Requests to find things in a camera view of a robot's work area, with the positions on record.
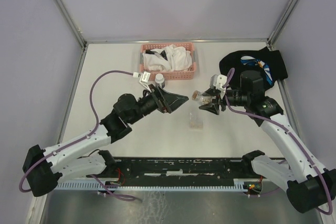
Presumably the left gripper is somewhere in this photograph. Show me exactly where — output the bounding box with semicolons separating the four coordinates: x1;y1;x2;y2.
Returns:
129;84;188;124

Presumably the clear pill bottle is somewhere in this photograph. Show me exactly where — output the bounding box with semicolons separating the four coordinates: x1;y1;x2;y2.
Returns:
192;90;213;105

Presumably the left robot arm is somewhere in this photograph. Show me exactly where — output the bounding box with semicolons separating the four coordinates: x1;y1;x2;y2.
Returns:
22;85;188;197

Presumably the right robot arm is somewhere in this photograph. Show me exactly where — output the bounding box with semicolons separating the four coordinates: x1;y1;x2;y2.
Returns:
192;69;335;215

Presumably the white capped pill bottle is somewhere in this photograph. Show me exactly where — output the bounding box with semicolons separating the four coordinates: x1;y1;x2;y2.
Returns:
154;73;165;89

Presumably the pink plastic basket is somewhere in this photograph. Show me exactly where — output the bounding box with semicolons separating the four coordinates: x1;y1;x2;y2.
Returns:
140;42;196;80

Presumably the white cloth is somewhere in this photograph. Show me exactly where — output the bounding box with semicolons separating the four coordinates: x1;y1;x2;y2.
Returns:
142;44;193;72

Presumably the black garment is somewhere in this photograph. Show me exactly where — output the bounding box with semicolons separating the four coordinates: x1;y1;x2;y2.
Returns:
219;47;288;90

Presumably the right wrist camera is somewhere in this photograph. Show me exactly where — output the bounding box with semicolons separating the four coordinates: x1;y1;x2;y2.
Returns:
210;74;229;98

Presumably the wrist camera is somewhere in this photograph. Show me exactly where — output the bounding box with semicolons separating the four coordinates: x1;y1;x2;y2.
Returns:
133;71;151;91
210;74;229;98

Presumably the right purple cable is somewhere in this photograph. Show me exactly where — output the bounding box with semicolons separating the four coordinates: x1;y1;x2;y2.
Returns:
222;68;332;215

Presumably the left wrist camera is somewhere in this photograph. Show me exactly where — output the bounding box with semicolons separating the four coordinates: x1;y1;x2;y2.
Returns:
133;71;151;91

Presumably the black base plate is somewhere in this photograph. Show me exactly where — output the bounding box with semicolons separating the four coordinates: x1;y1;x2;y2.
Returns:
97;157;260;186

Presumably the white cable duct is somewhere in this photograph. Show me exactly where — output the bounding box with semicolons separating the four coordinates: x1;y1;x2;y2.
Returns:
56;179;247;192

